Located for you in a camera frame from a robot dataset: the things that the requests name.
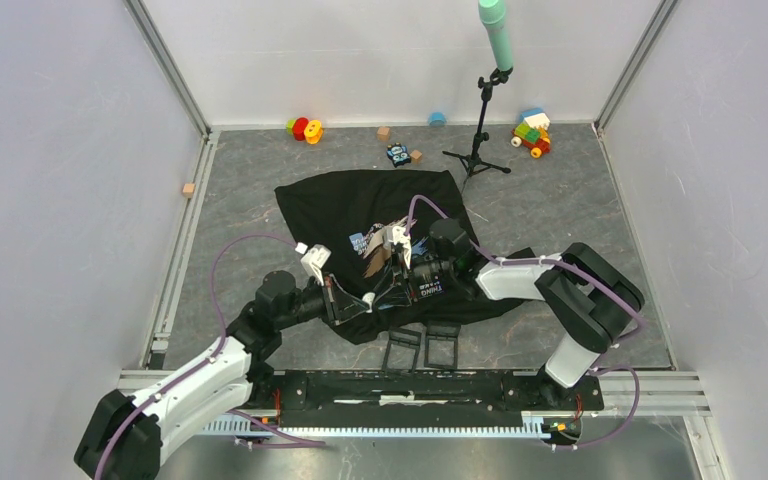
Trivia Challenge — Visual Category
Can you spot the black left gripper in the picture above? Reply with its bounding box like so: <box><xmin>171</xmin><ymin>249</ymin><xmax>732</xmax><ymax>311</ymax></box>
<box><xmin>276</xmin><ymin>272</ymin><xmax>369</xmax><ymax>330</ymax></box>

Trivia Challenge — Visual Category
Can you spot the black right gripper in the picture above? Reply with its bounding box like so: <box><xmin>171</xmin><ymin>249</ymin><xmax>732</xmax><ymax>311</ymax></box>
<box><xmin>373</xmin><ymin>250</ymin><xmax>455</xmax><ymax>307</ymax></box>

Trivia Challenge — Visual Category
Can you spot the round green brooch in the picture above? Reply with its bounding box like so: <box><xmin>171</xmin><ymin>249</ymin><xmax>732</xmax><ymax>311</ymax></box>
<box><xmin>362</xmin><ymin>292</ymin><xmax>375</xmax><ymax>313</ymax></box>

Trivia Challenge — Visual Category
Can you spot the black printed t-shirt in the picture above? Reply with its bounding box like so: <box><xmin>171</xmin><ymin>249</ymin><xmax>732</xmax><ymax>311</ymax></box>
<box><xmin>275</xmin><ymin>170</ymin><xmax>523</xmax><ymax>345</ymax></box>

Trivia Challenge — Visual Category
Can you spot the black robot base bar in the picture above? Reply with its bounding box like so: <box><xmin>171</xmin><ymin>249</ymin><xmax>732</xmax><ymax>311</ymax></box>
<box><xmin>244</xmin><ymin>370</ymin><xmax>605</xmax><ymax>428</ymax></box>

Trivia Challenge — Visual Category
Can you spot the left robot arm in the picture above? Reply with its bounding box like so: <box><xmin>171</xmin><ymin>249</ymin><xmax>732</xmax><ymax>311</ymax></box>
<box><xmin>73</xmin><ymin>271</ymin><xmax>375</xmax><ymax>479</ymax></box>

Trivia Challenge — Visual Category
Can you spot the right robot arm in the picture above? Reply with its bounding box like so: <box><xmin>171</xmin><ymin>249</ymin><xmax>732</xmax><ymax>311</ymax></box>
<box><xmin>363</xmin><ymin>218</ymin><xmax>645</xmax><ymax>408</ymax></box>

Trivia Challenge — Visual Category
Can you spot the wooden cube at back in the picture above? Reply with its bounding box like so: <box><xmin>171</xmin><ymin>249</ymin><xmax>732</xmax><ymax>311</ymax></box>
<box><xmin>376</xmin><ymin>126</ymin><xmax>391</xmax><ymax>143</ymax></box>

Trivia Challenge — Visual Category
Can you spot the blue arch block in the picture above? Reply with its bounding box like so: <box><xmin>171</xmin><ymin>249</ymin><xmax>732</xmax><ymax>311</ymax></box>
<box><xmin>427</xmin><ymin>111</ymin><xmax>447</xmax><ymax>127</ymax></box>

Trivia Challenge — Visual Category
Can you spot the red yellow green stacking toy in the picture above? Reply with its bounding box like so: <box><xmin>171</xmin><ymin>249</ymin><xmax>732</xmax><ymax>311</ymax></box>
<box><xmin>285</xmin><ymin>117</ymin><xmax>325</xmax><ymax>145</ymax></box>

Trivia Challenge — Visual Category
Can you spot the colourful toy block train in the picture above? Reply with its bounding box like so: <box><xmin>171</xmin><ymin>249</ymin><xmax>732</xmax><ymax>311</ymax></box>
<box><xmin>509</xmin><ymin>108</ymin><xmax>551</xmax><ymax>159</ymax></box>

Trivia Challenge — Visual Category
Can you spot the black microphone tripod stand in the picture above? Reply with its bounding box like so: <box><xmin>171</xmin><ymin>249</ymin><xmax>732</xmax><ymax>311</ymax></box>
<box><xmin>442</xmin><ymin>68</ymin><xmax>513</xmax><ymax>191</ymax></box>

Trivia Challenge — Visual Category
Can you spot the mint green microphone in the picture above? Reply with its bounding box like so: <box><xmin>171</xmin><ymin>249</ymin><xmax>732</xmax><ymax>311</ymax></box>
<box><xmin>478</xmin><ymin>0</ymin><xmax>514</xmax><ymax>72</ymax></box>

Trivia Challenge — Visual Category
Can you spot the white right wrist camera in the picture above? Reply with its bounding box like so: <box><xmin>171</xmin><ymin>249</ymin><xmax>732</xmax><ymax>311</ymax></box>
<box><xmin>383</xmin><ymin>225</ymin><xmax>412</xmax><ymax>270</ymax></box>

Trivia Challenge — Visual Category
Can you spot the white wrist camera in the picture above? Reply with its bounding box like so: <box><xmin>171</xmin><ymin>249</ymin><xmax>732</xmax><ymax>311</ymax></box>
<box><xmin>295</xmin><ymin>242</ymin><xmax>331</xmax><ymax>286</ymax></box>
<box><xmin>383</xmin><ymin>225</ymin><xmax>412</xmax><ymax>270</ymax></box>

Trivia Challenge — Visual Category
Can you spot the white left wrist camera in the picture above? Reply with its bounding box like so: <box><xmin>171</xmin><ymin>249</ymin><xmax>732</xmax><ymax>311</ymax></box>
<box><xmin>295</xmin><ymin>242</ymin><xmax>331</xmax><ymax>286</ymax></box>

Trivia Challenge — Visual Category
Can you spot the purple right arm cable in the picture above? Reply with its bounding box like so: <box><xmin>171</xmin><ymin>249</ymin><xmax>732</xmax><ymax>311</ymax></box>
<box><xmin>405</xmin><ymin>194</ymin><xmax>648</xmax><ymax>452</ymax></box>

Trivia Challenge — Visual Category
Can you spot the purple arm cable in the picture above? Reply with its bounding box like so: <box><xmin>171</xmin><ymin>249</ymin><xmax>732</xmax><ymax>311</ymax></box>
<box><xmin>94</xmin><ymin>233</ymin><xmax>329</xmax><ymax>480</ymax></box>
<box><xmin>405</xmin><ymin>194</ymin><xmax>648</xmax><ymax>452</ymax></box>

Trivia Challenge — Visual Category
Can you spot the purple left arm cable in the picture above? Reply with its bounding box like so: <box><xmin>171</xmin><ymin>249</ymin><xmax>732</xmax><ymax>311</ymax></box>
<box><xmin>94</xmin><ymin>233</ymin><xmax>329</xmax><ymax>480</ymax></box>

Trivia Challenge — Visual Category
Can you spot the wooden cube on rail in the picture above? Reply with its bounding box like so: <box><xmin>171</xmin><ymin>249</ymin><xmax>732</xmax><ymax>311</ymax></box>
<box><xmin>181</xmin><ymin>183</ymin><xmax>196</xmax><ymax>199</ymax></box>

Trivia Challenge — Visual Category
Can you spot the white toothed cable rail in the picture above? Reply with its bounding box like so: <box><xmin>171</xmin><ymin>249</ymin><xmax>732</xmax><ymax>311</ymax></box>
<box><xmin>197</xmin><ymin>413</ymin><xmax>550</xmax><ymax>443</ymax></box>

